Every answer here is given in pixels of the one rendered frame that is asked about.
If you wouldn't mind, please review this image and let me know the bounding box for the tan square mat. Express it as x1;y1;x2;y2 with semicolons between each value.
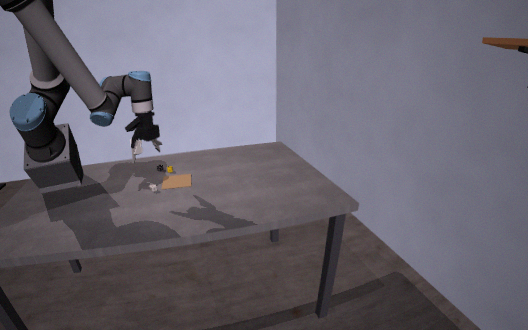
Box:
162;174;191;189

